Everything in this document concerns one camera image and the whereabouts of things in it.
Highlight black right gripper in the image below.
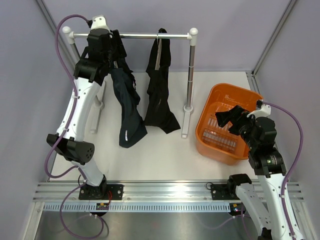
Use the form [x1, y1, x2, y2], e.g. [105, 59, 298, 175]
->
[215, 104, 258, 150]

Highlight black shorts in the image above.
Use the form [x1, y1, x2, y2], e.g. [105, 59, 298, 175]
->
[144, 39, 181, 134]

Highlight dark navy shorts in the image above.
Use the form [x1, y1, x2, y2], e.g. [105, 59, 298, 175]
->
[110, 58, 148, 148]

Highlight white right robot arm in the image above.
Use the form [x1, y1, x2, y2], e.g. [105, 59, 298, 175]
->
[215, 101, 304, 240]

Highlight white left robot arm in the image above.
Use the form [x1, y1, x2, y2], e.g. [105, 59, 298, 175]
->
[46, 28, 127, 200]

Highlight orange plastic basket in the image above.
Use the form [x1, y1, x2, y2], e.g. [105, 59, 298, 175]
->
[195, 83, 263, 166]

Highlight metal clothes rack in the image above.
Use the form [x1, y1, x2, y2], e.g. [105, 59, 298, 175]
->
[61, 25, 199, 139]

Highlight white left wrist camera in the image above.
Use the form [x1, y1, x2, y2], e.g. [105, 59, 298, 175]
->
[87, 15, 110, 31]

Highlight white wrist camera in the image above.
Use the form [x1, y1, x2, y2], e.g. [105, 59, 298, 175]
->
[247, 100, 271, 119]
[87, 15, 110, 31]

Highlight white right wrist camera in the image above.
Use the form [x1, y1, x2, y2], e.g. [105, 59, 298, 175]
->
[247, 100, 271, 119]

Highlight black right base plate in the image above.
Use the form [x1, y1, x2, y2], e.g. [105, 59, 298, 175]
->
[210, 183, 239, 200]

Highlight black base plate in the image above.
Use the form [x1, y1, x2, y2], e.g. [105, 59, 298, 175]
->
[210, 183, 239, 200]
[78, 184, 124, 201]

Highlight slotted cable duct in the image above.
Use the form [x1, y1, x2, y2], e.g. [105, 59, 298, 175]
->
[43, 202, 231, 213]

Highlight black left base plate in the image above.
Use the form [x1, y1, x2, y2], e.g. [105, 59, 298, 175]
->
[78, 184, 124, 201]

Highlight aluminium mounting rail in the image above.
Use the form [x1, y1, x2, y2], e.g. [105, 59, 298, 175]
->
[32, 180, 305, 202]

